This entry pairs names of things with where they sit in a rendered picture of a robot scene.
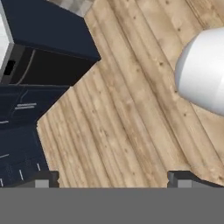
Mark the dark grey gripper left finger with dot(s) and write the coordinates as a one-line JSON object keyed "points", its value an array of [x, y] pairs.
{"points": [[54, 179]]}

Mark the white rounded object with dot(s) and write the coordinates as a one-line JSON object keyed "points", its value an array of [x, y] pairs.
{"points": [[204, 73]]}

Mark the navy blue cabinet run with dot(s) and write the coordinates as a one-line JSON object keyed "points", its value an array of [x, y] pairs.
{"points": [[20, 137]]}

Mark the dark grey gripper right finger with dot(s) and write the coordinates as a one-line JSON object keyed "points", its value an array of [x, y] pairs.
{"points": [[172, 179]]}

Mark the navy blue cabinet block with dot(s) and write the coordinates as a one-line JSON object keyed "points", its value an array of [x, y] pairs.
{"points": [[49, 26]]}

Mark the black appliance front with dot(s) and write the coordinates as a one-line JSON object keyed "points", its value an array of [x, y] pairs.
{"points": [[43, 68]]}

